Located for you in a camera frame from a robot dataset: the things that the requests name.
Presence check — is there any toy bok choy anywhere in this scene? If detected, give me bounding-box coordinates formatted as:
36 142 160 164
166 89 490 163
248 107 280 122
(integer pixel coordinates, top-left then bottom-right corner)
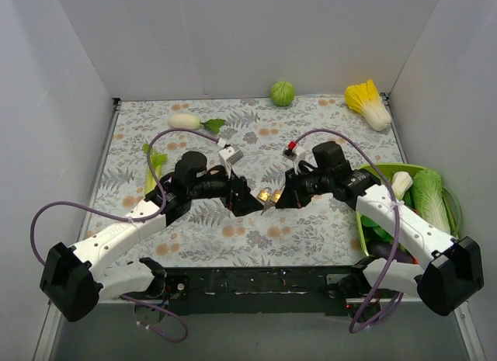
391 171 413 200

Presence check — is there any green toy celery stalk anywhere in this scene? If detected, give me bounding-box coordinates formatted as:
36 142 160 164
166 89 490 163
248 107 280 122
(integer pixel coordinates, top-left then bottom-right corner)
144 148 168 196

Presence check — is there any green plastic basket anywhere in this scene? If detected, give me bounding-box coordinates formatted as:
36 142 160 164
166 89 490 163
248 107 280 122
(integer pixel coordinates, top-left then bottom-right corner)
356 163 463 255

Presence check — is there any purple cable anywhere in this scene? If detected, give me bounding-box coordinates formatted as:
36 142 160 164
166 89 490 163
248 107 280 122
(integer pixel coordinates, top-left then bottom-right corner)
30 127 226 344
289 128 405 334

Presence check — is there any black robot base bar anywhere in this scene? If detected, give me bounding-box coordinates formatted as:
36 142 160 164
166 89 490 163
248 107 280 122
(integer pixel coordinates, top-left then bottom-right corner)
120 262 389 318

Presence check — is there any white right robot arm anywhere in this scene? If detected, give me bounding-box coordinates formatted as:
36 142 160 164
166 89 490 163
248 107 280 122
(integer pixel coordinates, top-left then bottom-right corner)
276 141 484 316

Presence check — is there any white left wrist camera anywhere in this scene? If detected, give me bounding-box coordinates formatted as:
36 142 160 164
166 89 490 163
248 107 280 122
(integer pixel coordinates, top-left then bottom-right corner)
217 138 243 178

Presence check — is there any floral table mat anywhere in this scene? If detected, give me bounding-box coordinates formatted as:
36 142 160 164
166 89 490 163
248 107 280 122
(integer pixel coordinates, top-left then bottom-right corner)
95 95 401 267

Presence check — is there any white toy radish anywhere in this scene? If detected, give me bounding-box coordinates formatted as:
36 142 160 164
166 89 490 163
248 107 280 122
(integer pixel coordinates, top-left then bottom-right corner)
169 113 226 134

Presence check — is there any small brass padlock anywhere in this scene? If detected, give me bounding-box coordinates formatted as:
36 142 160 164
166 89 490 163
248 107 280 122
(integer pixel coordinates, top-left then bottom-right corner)
256 186 273 203

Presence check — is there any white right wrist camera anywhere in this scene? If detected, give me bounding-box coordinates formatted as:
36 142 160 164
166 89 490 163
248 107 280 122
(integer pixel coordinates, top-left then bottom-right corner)
283 141 308 174

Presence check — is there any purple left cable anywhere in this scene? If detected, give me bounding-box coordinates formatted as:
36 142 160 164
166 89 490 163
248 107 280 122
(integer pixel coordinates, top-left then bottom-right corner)
30 127 226 344

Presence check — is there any green toy napa cabbage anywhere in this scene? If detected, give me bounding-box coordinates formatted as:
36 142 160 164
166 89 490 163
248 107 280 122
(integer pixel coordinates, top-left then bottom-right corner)
412 168 450 234

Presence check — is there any yellow toy napa cabbage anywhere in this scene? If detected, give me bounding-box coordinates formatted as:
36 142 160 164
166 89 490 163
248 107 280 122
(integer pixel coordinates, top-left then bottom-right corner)
344 79 391 131

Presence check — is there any purple toy eggplant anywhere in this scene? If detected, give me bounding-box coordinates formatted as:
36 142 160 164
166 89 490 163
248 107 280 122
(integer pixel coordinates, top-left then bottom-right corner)
367 240 413 263

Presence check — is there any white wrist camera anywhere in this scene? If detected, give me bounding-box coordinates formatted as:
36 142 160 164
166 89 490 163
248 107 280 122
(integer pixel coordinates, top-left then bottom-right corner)
283 141 308 174
217 138 243 178

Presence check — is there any large brass padlock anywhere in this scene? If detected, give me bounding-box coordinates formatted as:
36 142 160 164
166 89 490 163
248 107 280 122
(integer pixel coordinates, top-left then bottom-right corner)
269 189 283 206

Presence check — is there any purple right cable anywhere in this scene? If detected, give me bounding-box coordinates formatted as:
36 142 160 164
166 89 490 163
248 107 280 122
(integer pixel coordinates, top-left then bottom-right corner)
289 128 405 334

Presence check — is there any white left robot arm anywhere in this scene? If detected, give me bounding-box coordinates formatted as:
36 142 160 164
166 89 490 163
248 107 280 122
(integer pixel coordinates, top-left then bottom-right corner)
40 146 262 322

